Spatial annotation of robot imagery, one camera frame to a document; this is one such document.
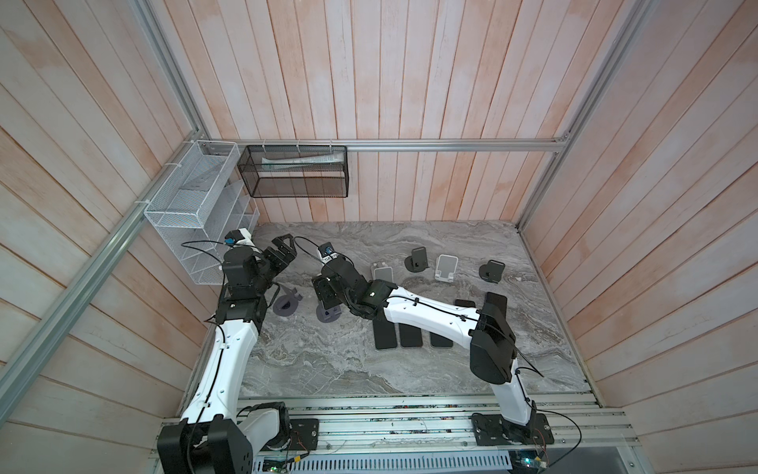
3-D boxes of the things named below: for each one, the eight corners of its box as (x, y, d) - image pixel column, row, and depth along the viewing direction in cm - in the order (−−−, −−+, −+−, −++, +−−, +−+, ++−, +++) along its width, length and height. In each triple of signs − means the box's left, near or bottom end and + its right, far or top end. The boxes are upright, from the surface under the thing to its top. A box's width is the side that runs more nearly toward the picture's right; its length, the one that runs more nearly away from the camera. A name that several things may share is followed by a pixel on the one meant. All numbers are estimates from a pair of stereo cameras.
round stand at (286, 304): (282, 320, 96) (280, 317, 94) (271, 307, 99) (269, 303, 97) (306, 303, 100) (304, 299, 98) (294, 291, 103) (293, 287, 101)
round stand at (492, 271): (482, 284, 105) (490, 270, 99) (479, 274, 108) (486, 260, 101) (500, 284, 105) (509, 270, 99) (497, 274, 108) (505, 260, 101)
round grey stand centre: (408, 274, 107) (410, 263, 102) (403, 261, 111) (404, 250, 106) (427, 270, 109) (430, 259, 103) (421, 257, 112) (424, 246, 107)
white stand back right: (433, 279, 107) (437, 265, 100) (435, 267, 110) (440, 253, 104) (452, 283, 106) (457, 269, 99) (453, 271, 109) (458, 257, 102)
